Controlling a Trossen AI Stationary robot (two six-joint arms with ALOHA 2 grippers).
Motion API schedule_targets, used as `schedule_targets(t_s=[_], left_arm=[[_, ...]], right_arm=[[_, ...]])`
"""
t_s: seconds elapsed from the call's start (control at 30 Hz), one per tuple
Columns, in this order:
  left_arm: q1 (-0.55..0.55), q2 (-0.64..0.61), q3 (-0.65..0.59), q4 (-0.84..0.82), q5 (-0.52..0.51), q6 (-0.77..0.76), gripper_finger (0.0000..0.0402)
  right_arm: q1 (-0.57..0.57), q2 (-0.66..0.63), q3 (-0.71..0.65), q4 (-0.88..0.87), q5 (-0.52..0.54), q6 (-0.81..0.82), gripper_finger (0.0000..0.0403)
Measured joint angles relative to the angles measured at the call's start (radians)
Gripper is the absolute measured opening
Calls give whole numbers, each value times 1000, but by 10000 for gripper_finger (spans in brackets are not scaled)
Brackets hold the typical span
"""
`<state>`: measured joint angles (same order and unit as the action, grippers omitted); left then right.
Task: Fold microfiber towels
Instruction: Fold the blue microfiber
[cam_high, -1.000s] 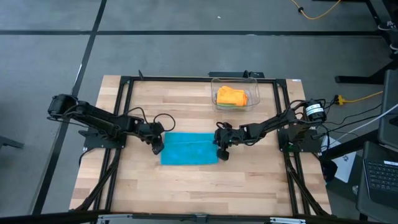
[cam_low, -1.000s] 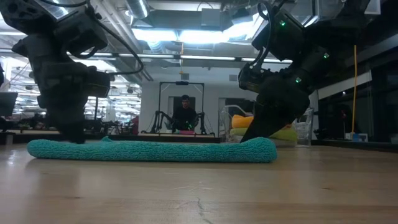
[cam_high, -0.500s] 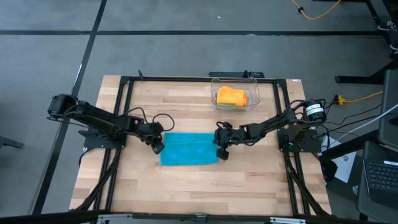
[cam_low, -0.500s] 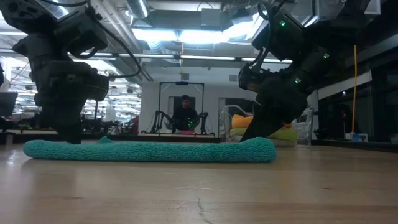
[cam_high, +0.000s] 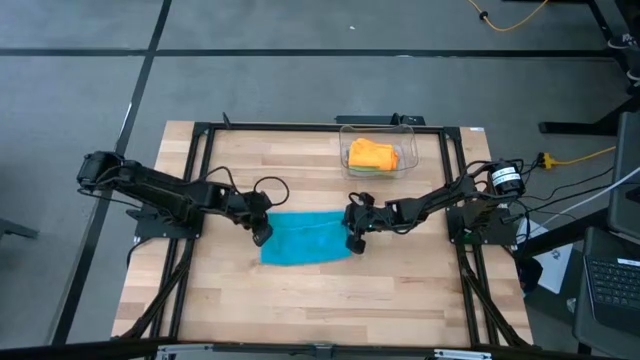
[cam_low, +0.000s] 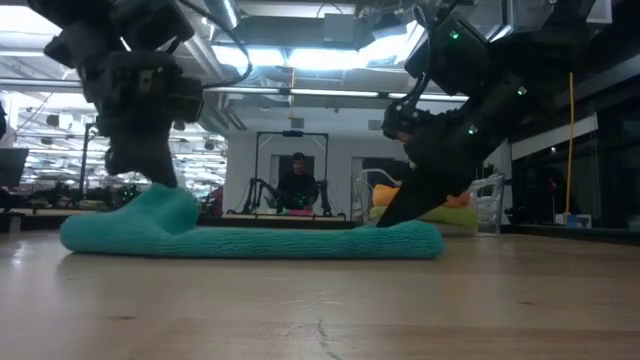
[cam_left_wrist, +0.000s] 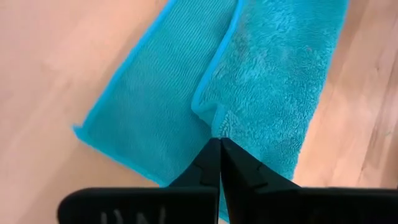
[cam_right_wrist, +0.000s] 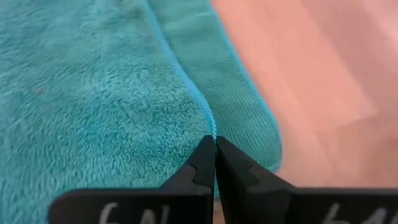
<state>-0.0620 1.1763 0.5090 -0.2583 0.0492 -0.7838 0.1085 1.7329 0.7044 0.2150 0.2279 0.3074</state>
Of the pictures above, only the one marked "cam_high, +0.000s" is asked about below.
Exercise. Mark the teal microfiber towel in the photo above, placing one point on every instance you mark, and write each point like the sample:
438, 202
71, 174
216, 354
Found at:
305, 237

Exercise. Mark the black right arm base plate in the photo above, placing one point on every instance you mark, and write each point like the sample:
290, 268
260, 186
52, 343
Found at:
500, 234

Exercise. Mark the orange microfiber towel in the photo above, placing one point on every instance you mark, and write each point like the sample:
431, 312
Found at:
372, 154

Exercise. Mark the black table-level camera mount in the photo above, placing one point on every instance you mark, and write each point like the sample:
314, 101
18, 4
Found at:
323, 350

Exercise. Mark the black aluminium table frame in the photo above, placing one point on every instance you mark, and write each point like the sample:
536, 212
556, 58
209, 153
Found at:
280, 126

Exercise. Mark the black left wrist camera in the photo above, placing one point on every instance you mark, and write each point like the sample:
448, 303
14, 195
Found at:
262, 235

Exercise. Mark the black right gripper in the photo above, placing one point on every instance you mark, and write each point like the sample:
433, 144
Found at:
370, 217

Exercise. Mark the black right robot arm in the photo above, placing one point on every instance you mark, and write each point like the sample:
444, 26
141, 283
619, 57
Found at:
440, 197

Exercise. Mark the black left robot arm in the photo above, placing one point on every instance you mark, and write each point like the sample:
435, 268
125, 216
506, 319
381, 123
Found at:
160, 192

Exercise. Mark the black desk frame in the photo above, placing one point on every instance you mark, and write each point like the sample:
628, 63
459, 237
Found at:
570, 128

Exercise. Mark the dark blue pouch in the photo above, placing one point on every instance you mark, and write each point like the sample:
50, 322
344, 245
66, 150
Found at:
530, 275

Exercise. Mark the black rig beam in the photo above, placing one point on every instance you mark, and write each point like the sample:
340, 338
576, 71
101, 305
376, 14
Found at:
100, 349

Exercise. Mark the silver metal bracket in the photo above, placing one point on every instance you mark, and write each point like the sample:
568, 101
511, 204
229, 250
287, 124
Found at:
180, 350
460, 355

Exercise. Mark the dark grey laptop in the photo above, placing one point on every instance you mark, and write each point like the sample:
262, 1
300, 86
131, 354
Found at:
615, 285

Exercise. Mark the lime green microfiber towel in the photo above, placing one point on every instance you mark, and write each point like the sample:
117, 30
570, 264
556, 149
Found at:
370, 171

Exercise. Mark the clear plastic bin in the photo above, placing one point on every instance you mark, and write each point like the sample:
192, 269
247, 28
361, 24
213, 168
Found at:
410, 145

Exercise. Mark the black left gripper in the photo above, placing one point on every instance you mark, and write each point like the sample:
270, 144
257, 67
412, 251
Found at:
252, 210

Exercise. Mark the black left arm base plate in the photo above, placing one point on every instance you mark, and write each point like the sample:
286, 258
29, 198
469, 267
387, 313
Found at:
150, 230

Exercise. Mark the white paper sheet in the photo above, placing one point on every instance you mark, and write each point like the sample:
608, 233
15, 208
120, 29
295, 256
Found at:
557, 270

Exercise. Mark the dark grey furniture leg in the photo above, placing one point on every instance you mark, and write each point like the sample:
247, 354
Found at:
17, 230

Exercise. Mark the grey monitor panel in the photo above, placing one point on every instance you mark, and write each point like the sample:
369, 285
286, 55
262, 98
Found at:
625, 210

